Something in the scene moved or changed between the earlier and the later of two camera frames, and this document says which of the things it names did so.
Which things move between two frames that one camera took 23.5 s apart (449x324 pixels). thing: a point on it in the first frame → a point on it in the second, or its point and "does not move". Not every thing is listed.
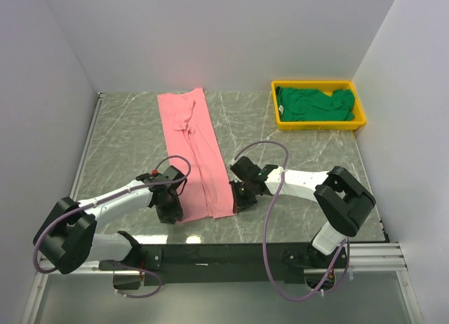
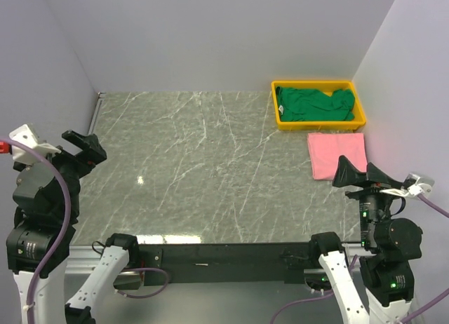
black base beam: x=240 y=264 does not move
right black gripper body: x=244 y=196 → x=370 y=197
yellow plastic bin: x=328 y=87 does not move
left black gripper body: x=170 y=208 → x=73 y=167
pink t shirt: x=198 y=150 → x=325 y=149
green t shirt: x=310 y=105 does not move
